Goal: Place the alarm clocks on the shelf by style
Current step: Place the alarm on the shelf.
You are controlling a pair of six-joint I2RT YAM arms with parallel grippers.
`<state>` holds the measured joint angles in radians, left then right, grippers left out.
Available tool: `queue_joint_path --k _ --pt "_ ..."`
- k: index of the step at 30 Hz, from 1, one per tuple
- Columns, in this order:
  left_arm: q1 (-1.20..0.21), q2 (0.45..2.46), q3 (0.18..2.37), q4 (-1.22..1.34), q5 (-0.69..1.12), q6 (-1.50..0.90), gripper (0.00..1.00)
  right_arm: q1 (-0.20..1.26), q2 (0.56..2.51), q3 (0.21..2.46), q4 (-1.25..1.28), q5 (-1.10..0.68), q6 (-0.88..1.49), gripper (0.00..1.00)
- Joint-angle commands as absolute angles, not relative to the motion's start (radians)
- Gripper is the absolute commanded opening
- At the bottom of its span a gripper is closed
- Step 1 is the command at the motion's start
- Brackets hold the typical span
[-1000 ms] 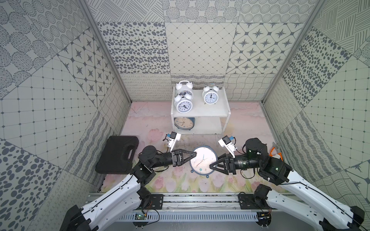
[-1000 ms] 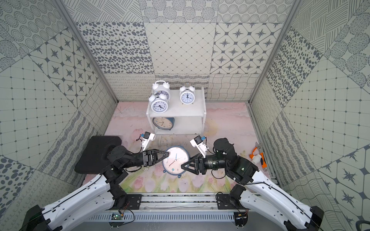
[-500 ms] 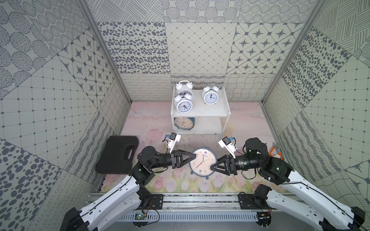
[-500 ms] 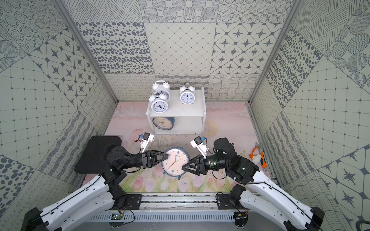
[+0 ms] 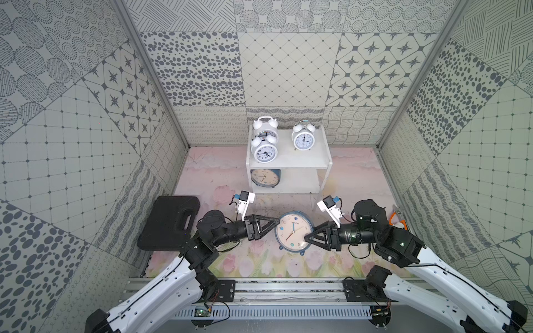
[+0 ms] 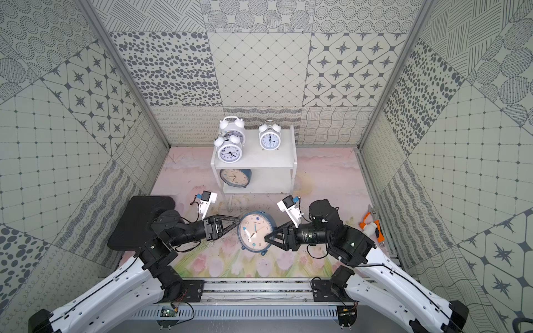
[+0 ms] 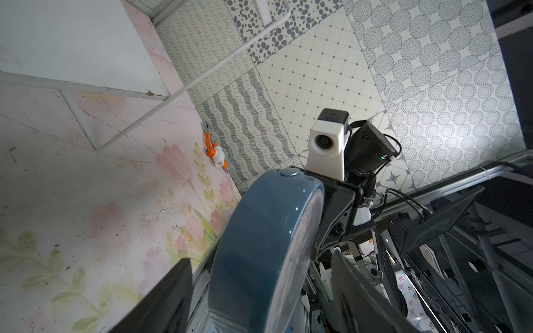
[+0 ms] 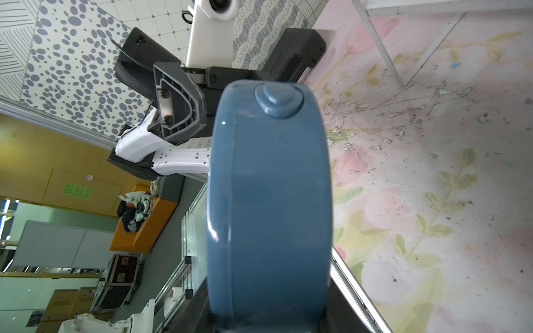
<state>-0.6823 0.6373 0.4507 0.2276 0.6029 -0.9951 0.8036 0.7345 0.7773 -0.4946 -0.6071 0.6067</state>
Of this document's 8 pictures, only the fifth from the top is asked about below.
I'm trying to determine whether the perforated cable duct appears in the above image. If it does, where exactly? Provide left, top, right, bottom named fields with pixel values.
left=172, top=305, right=372, bottom=321

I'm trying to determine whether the blue round alarm clock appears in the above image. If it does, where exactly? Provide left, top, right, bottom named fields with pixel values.
left=251, top=169, right=281, bottom=188
left=275, top=211, right=315, bottom=256

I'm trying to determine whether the orange white tool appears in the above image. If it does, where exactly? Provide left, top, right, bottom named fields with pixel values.
left=388, top=211, right=409, bottom=230

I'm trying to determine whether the black pad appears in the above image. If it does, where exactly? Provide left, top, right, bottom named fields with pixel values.
left=137, top=196, right=200, bottom=252

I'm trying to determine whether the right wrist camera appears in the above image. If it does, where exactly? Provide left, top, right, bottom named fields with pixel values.
left=317, top=196, right=343, bottom=228

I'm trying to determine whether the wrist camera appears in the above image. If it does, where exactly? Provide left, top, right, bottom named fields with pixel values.
left=317, top=196, right=343, bottom=228
left=230, top=191, right=255, bottom=221

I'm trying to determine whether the aluminium mounting rail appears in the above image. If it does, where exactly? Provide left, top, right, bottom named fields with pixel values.
left=118, top=277, right=443, bottom=305

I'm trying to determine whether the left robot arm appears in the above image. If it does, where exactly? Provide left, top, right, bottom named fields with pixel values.
left=84, top=210, right=280, bottom=332

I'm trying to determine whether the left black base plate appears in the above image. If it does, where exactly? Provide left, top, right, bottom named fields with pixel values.
left=203, top=280, right=236, bottom=302

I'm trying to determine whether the white twin-bell alarm clock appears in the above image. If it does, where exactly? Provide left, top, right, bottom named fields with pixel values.
left=251, top=134, right=278, bottom=164
left=253, top=116, right=278, bottom=139
left=291, top=120, right=316, bottom=151

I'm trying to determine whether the white two-tier shelf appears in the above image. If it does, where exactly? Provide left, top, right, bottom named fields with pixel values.
left=246, top=128, right=333, bottom=212

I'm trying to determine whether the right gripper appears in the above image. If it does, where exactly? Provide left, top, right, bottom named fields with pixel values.
left=305, top=219, right=378, bottom=252

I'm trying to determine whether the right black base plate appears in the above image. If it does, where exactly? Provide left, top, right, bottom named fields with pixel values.
left=341, top=277, right=392, bottom=303

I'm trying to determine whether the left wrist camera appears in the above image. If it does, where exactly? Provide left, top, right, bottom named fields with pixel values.
left=230, top=191, right=255, bottom=221

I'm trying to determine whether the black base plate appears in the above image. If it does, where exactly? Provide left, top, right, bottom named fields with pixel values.
left=341, top=277, right=392, bottom=303
left=203, top=280, right=236, bottom=302

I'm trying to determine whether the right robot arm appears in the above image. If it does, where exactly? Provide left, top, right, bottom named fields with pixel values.
left=305, top=196, right=528, bottom=332

